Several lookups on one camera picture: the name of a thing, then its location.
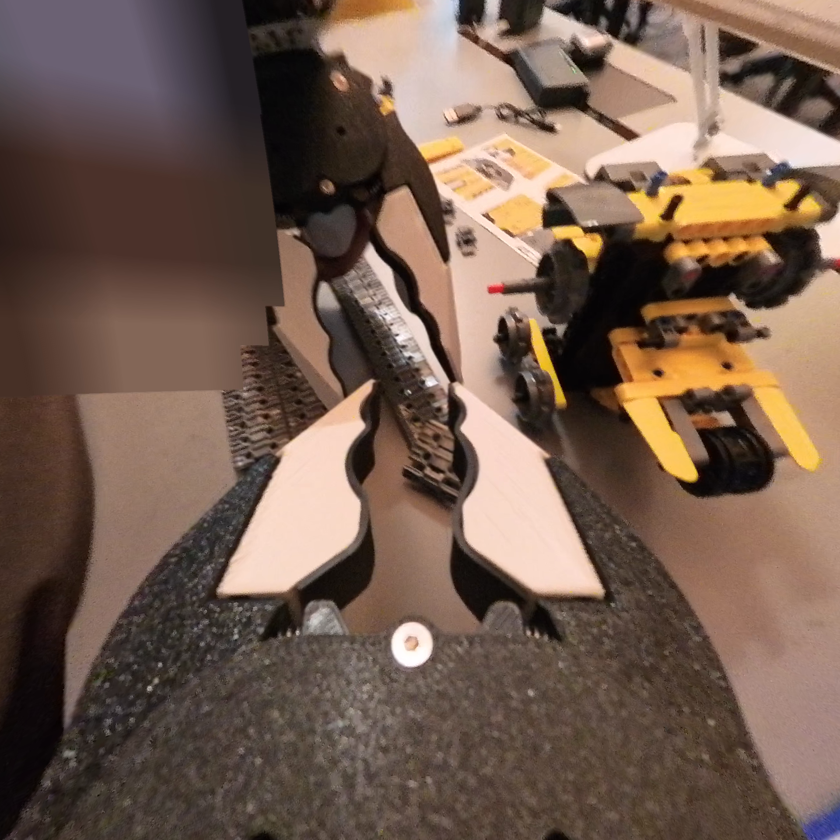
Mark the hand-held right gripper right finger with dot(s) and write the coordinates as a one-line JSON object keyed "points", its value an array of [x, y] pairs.
{"points": [[525, 518]]}

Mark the black battery charger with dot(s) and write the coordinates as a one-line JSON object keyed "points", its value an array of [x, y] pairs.
{"points": [[522, 13], [471, 8]]}

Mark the black power brick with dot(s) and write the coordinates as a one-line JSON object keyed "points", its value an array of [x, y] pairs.
{"points": [[548, 69]]}

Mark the large grey tread link mat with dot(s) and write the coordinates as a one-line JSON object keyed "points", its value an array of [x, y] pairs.
{"points": [[269, 407]]}

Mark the yellow printed sticker sheet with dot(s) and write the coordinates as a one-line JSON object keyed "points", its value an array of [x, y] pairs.
{"points": [[505, 177]]}

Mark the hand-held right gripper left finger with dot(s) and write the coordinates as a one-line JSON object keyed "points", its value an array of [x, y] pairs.
{"points": [[302, 518]]}

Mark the small black toy part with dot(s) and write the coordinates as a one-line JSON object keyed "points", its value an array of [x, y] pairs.
{"points": [[467, 241], [449, 210]]}

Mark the long yellow toy brick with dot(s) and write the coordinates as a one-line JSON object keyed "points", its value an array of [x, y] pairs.
{"points": [[439, 148]]}

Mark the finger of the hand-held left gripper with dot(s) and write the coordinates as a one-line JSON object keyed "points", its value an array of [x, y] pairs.
{"points": [[298, 315], [420, 262]]}

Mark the pile of small toy parts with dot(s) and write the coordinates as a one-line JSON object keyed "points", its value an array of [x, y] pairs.
{"points": [[387, 98]]}

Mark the yellow black toy vehicle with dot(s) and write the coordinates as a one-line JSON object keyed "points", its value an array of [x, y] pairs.
{"points": [[656, 282]]}

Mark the grey earbud case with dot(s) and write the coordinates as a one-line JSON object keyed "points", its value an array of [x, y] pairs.
{"points": [[590, 49]]}

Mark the white book stand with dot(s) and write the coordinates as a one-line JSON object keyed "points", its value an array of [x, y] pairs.
{"points": [[656, 154]]}

